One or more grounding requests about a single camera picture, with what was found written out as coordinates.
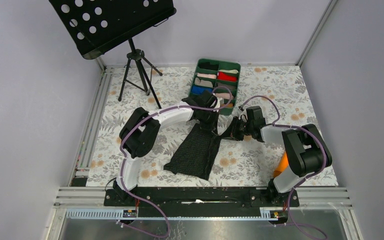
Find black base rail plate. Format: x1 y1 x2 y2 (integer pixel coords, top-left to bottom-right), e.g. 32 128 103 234
103 186 300 218

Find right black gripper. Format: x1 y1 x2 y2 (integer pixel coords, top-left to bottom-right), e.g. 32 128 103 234
219 116 254 142

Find grey rolled cloth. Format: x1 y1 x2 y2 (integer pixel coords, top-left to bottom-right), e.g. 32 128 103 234
217 82 237 91

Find orange rolled cloth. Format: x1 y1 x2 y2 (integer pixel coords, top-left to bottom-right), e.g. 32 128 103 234
223 103 234 108

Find orange carrot toy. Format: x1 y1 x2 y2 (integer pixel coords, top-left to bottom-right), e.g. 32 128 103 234
273 152 289 178

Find green divided organizer tray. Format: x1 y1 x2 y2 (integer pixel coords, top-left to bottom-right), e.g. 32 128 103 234
188 58 241 116

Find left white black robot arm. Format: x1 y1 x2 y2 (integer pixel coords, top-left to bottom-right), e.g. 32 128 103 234
113 90 221 206

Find aluminium frame rails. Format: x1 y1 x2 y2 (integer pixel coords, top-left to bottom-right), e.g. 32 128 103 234
44 0 365 240

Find floral patterned table mat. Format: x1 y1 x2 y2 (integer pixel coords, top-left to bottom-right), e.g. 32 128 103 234
85 65 339 188

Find light pink rolled cloth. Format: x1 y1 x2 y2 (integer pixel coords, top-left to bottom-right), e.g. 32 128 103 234
214 92 235 100

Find black striped underwear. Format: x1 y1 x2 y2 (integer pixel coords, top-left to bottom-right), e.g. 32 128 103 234
163 123 229 181

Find black rolled cloth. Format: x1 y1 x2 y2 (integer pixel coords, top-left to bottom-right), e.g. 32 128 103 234
198 61 219 71

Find beige rolled cloth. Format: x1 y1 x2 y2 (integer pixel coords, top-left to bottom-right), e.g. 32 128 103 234
194 77 214 88

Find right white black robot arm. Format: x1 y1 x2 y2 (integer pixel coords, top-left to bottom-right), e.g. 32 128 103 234
222 106 332 206

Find red rolled cloth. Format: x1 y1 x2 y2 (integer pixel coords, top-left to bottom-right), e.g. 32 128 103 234
217 72 238 82

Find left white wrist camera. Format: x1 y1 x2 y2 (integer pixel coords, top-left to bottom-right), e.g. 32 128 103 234
210 97 225 109

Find white rolled cloth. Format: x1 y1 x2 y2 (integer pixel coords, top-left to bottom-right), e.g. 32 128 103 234
219 69 239 74

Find black perforated music stand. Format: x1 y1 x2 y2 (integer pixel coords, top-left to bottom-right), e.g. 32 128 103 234
49 0 177 97

